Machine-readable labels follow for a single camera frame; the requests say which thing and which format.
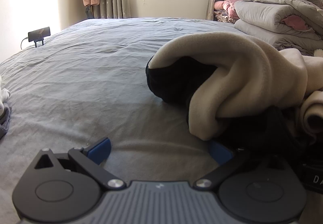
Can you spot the pink bedding pile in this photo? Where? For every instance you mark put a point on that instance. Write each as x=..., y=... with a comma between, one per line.
x=224, y=7

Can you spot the dark metal frame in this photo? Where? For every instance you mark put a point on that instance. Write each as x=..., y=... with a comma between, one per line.
x=88, y=12

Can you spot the bed with grey sheet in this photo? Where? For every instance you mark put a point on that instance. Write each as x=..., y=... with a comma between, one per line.
x=75, y=87

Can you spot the folded grey quilt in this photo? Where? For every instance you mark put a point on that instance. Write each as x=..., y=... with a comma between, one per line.
x=262, y=9

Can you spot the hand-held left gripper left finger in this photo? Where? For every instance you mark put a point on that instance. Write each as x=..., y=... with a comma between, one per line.
x=99, y=150

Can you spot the white folded garment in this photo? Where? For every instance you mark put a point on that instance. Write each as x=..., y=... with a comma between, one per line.
x=3, y=95

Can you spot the black phone on stand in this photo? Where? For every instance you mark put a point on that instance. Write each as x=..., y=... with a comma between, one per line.
x=39, y=33

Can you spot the cream and black sweatshirt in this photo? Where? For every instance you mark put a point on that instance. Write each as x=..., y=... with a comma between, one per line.
x=239, y=67

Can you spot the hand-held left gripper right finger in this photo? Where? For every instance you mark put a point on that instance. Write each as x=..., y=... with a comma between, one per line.
x=219, y=153

